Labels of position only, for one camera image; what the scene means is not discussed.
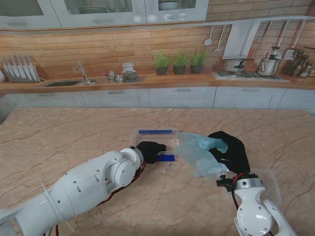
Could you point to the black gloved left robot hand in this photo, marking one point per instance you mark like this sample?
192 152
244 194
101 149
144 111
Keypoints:
151 151

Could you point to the clear plastic lid blue label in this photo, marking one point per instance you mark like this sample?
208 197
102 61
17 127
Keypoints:
270 182

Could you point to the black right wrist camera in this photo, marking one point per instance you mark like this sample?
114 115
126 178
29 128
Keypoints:
224 182

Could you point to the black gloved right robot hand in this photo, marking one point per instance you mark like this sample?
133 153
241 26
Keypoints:
236 155

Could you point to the clear bubble film sheet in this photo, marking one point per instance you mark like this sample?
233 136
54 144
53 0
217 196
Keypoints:
201 157

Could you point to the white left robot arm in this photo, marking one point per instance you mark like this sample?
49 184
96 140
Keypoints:
73 191

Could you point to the printed kitchen backdrop banner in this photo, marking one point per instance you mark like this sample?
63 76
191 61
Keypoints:
98 49

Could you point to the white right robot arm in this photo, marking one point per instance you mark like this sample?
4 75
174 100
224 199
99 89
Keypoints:
256 211

